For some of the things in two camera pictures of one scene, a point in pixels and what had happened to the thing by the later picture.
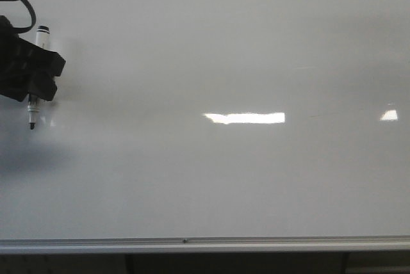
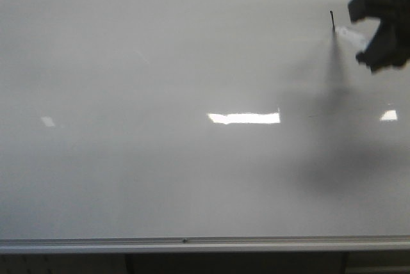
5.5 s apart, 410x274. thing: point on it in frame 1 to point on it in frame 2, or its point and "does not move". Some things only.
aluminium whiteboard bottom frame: [152, 244] does not move
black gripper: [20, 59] to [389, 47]
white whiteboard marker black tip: [43, 38] to [357, 36]
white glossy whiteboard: [214, 102] does not move
